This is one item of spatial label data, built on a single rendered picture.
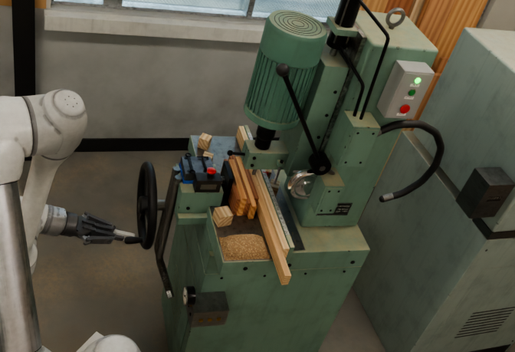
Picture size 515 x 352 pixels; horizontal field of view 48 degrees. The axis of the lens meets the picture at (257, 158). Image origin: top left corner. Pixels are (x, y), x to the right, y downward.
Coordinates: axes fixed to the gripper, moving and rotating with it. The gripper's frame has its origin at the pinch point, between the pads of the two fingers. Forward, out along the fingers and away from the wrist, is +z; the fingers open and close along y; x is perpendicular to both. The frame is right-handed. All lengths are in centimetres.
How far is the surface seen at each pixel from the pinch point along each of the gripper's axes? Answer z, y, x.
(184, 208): 9.9, -5.0, -22.2
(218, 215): 16.5, -13.1, -29.5
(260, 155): 26, 1, -46
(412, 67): 42, -10, -96
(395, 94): 41, -12, -87
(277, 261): 30, -31, -33
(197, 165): 10.0, 3.4, -33.5
